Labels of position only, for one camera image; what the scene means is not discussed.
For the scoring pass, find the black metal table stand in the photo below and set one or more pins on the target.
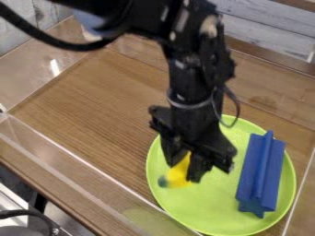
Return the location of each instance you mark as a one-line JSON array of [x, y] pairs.
[[42, 225]]

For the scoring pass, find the yellow toy banana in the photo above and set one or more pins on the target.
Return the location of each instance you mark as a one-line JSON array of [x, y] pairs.
[[174, 178]]

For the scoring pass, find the blue star-shaped block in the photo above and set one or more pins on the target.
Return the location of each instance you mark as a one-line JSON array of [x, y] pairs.
[[258, 186]]

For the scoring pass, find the green round plate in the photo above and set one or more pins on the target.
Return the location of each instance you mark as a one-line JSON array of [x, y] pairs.
[[206, 206]]

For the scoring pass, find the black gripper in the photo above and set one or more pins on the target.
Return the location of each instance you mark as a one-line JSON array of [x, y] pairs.
[[189, 122]]

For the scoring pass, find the clear acrylic enclosure wall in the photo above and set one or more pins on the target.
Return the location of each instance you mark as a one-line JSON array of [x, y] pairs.
[[75, 130]]

